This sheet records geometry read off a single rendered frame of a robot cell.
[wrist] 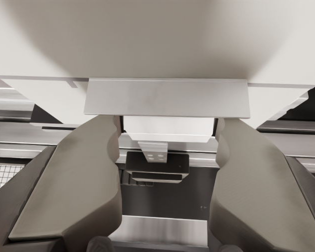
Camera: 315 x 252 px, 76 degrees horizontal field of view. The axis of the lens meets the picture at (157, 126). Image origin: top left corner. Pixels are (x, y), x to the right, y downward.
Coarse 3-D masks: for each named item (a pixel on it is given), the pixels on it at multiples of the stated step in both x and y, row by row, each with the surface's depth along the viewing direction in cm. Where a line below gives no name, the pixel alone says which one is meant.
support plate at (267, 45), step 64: (0, 0) 7; (64, 0) 7; (128, 0) 7; (192, 0) 6; (256, 0) 6; (0, 64) 11; (64, 64) 10; (128, 64) 10; (192, 64) 10; (256, 64) 9
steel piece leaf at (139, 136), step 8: (136, 136) 22; (144, 136) 22; (152, 136) 22; (160, 136) 21; (168, 136) 21; (176, 136) 21; (184, 136) 21; (192, 136) 21; (200, 136) 21; (208, 136) 20
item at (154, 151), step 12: (144, 144) 24; (156, 144) 24; (132, 156) 38; (144, 156) 38; (156, 156) 31; (168, 156) 38; (180, 156) 38; (132, 168) 38; (144, 168) 37; (156, 168) 37; (168, 168) 37; (180, 168) 37; (144, 180) 43; (156, 180) 40; (168, 180) 38; (180, 180) 38
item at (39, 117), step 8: (32, 112) 20; (40, 112) 20; (32, 120) 20; (40, 120) 20; (48, 120) 20; (56, 120) 20; (48, 128) 22; (56, 128) 22; (64, 128) 22; (72, 128) 22
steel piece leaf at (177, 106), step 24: (96, 96) 11; (120, 96) 11; (144, 96) 11; (168, 96) 10; (192, 96) 10; (216, 96) 10; (240, 96) 10; (144, 120) 17; (168, 120) 17; (192, 120) 16
